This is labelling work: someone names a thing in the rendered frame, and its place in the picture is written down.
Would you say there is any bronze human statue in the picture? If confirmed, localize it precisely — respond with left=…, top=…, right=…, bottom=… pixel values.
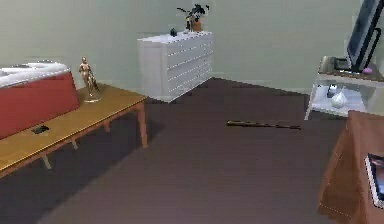
left=78, top=56, right=102, bottom=104

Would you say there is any white chest of drawers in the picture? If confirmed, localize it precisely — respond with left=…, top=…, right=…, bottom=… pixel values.
left=136, top=31, right=215, bottom=103

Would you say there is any dark wooden baseball bat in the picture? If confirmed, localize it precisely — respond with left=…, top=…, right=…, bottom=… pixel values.
left=226, top=120, right=302, bottom=131

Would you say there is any dark house plant in pot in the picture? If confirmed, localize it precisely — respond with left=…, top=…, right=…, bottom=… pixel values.
left=176, top=3, right=211, bottom=33

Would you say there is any wooden table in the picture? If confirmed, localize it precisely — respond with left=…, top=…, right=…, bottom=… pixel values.
left=0, top=83, right=149, bottom=179

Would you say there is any small dark object on shelf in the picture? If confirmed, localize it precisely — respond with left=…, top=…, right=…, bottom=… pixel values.
left=326, top=84, right=338, bottom=99

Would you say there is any grey box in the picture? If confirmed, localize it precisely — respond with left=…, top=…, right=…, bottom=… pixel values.
left=319, top=55, right=338, bottom=73

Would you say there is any white round vase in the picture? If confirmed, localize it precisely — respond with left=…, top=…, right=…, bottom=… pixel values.
left=331, top=87, right=349, bottom=109

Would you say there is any white television stand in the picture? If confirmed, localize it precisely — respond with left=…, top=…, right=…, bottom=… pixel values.
left=304, top=63, right=384, bottom=121

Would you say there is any small black flat device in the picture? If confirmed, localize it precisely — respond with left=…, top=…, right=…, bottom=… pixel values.
left=31, top=124, right=50, bottom=135

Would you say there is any black television set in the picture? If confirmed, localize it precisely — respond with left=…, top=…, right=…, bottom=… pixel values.
left=345, top=0, right=384, bottom=73

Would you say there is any white framed tablet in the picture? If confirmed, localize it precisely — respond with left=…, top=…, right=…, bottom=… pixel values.
left=364, top=153, right=384, bottom=210

